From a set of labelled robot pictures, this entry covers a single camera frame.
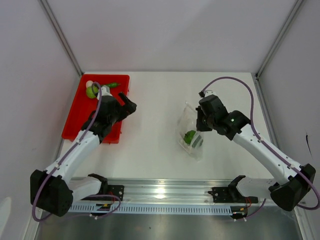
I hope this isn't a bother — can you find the red plastic tray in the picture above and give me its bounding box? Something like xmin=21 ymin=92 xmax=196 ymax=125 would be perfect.
xmin=61 ymin=74 xmax=131 ymax=145

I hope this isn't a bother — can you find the green chili pepper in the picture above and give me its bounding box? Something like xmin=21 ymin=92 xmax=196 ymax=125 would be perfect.
xmin=103 ymin=82 xmax=121 ymax=89

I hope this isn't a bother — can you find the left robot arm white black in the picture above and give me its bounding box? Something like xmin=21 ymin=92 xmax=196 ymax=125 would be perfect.
xmin=30 ymin=92 xmax=137 ymax=222

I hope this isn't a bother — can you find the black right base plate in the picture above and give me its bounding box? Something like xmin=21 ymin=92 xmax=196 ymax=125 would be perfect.
xmin=207 ymin=186 xmax=259 ymax=204

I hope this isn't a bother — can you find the aluminium corner post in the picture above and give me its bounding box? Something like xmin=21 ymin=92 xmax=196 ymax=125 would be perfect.
xmin=255 ymin=0 xmax=307 ymax=81
xmin=38 ymin=0 xmax=84 ymax=77

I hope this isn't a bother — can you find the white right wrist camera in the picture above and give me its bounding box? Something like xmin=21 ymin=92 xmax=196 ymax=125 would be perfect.
xmin=198 ymin=90 xmax=216 ymax=98

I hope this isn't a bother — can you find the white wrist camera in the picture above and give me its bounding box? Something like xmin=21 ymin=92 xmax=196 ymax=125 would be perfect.
xmin=101 ymin=85 xmax=112 ymax=96
xmin=198 ymin=90 xmax=216 ymax=98

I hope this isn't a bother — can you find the left aluminium corner post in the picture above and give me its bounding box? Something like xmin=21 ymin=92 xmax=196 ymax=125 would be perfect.
xmin=38 ymin=0 xmax=84 ymax=77

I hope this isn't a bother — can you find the green round lime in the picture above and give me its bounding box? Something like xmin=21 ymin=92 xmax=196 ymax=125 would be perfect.
xmin=85 ymin=85 xmax=99 ymax=99

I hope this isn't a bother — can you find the aluminium rail frame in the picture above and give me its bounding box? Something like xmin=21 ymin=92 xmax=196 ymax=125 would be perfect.
xmin=33 ymin=178 xmax=307 ymax=207

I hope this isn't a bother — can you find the green bell pepper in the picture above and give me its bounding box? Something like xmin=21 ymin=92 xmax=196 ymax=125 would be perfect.
xmin=183 ymin=130 xmax=196 ymax=145

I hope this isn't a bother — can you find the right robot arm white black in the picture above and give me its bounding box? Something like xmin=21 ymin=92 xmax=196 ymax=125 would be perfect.
xmin=196 ymin=92 xmax=316 ymax=212

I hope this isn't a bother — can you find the right aluminium corner post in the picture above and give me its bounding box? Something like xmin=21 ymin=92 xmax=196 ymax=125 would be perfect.
xmin=255 ymin=0 xmax=307 ymax=81

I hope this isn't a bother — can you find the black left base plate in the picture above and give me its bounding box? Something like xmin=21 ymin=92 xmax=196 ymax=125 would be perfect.
xmin=99 ymin=184 xmax=125 ymax=201

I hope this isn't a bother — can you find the clear zip top bag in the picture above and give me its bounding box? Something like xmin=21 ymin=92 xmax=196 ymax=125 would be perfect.
xmin=175 ymin=101 xmax=204 ymax=161

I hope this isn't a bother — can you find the white slotted cable duct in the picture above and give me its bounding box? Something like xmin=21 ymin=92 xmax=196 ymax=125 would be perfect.
xmin=68 ymin=203 xmax=233 ymax=216

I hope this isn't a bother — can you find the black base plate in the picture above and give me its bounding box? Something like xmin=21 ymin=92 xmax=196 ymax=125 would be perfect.
xmin=99 ymin=184 xmax=125 ymax=201
xmin=207 ymin=186 xmax=259 ymax=204

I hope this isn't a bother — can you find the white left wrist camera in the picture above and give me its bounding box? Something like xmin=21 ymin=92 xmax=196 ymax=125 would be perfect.
xmin=101 ymin=85 xmax=112 ymax=96

